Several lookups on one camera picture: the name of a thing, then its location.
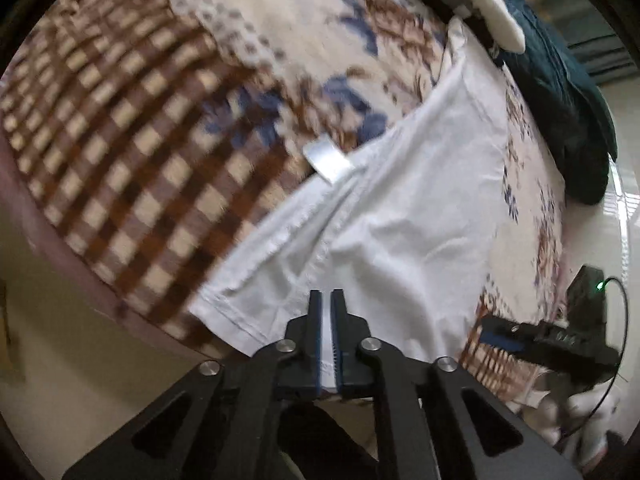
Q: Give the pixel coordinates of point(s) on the white t-shirt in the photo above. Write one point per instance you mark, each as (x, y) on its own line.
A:
(405, 234)

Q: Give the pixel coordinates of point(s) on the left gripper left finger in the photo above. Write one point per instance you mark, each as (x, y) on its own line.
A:
(220, 420)

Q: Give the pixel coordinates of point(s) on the teal curtain right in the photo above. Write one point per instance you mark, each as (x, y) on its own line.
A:
(590, 38)

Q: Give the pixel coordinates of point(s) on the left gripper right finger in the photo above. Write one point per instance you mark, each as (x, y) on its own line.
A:
(434, 420)

